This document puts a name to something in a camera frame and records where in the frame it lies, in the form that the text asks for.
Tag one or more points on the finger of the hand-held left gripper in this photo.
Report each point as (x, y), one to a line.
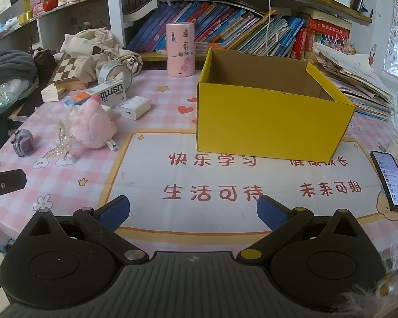
(6, 179)

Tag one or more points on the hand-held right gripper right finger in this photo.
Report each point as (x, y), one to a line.
(272, 213)

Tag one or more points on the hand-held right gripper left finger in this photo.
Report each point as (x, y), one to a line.
(114, 213)

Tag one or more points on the purple grey toy watch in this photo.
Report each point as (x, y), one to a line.
(23, 143)

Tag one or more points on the clear crystal bead ornament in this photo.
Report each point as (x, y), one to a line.
(65, 145)

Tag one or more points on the yellow cardboard box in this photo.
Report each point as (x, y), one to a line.
(268, 122)

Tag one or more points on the pink plush toy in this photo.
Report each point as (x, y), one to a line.
(89, 122)

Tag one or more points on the white orange carton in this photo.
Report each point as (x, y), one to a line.
(106, 91)

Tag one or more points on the iridescent plastic bag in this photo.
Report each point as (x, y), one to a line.
(3, 97)

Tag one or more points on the white tissue block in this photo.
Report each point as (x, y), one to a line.
(51, 92)

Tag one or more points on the white charger plug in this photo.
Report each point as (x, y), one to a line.
(135, 107)

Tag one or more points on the pink checked table mat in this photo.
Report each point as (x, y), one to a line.
(159, 112)

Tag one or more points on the grey folded cloth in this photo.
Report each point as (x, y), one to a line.
(6, 68)

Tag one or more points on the black smartphone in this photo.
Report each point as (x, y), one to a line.
(389, 180)

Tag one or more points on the dark brown bag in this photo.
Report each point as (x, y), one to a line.
(44, 63)

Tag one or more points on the wooden chessboard box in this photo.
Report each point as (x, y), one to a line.
(64, 69)

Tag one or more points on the fuzzy beaded garment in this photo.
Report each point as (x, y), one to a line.
(384, 291)

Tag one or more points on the clear tape roll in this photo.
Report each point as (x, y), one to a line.
(101, 73)

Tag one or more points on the beige cloth bag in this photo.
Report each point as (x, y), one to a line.
(86, 44)

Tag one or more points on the stack of papers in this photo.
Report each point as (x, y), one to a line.
(355, 79)

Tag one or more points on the gold tape roll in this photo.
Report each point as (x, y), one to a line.
(26, 17)

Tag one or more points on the pink tin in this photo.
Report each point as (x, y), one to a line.
(38, 6)

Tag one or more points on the pink sticker-covered canister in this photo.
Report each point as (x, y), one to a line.
(180, 49)

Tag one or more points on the row of colourful books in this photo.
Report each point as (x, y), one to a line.
(219, 23)

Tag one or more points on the thick grey-edged book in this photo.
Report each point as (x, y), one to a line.
(139, 11)

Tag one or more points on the white wooden bookshelf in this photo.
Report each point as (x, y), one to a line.
(114, 6)

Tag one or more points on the small black stand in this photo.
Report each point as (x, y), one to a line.
(358, 3)

